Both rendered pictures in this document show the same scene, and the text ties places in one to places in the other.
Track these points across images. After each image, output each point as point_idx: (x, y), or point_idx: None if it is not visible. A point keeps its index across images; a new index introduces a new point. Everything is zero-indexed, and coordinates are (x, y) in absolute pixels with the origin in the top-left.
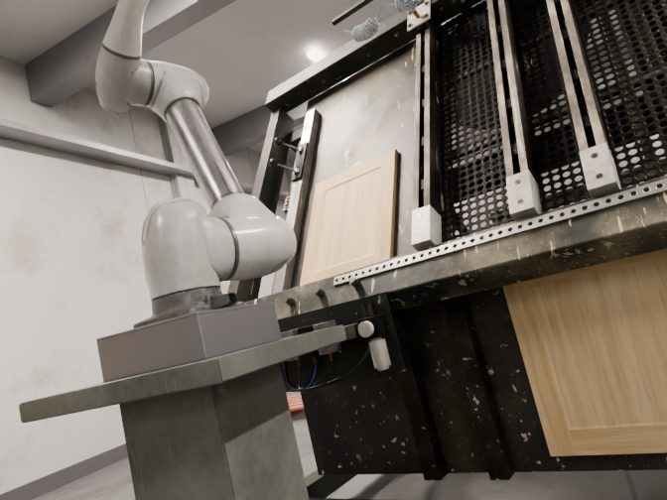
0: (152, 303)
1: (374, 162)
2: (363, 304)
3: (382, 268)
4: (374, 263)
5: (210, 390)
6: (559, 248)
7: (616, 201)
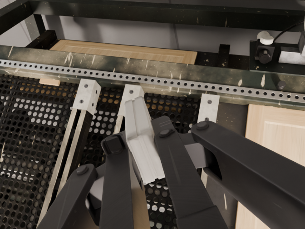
0: None
1: None
2: (266, 54)
3: (251, 90)
4: (260, 101)
5: None
6: (125, 57)
7: (88, 70)
